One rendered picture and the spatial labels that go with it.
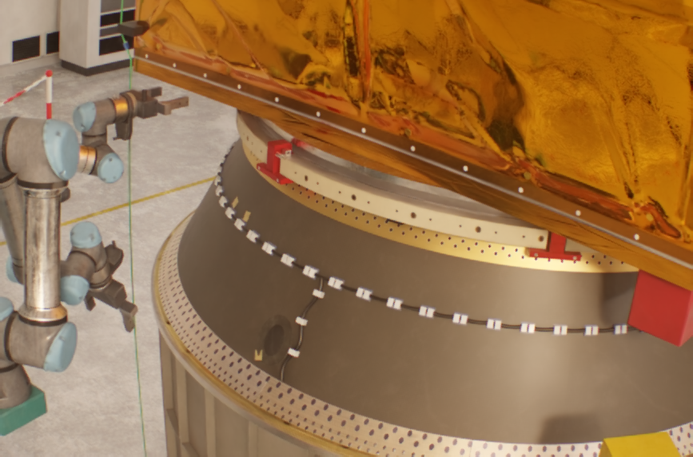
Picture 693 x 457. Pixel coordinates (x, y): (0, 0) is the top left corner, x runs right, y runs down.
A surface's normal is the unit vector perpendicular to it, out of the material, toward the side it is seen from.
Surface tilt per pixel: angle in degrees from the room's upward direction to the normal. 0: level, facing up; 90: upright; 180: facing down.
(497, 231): 90
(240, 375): 43
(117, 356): 0
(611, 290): 62
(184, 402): 90
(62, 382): 0
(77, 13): 90
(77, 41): 90
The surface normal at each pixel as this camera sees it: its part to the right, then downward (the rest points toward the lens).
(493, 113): -0.73, 0.22
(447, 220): -0.39, 0.33
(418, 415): -0.28, -0.12
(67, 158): 0.99, -0.01
